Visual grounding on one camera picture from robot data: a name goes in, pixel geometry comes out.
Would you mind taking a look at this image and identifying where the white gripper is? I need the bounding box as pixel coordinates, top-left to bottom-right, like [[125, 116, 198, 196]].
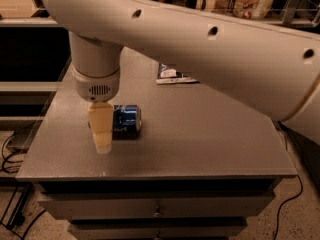
[[72, 68, 120, 154]]

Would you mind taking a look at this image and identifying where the blue pepsi can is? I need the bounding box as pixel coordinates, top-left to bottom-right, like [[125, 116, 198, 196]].
[[113, 105, 142, 140]]

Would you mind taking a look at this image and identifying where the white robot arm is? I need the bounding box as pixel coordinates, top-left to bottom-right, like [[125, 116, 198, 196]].
[[42, 0, 320, 144]]

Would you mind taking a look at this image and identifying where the blue white snack bag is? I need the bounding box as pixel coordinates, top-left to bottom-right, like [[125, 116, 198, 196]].
[[156, 63, 197, 85]]

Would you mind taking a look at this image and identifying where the grey drawer cabinet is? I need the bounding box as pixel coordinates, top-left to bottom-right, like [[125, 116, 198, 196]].
[[18, 49, 296, 240]]

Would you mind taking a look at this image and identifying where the metal railing shelf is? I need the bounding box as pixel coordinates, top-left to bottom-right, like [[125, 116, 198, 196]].
[[0, 0, 320, 29]]

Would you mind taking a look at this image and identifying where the black cable right floor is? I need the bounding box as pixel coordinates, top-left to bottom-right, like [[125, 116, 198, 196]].
[[272, 174, 304, 240]]

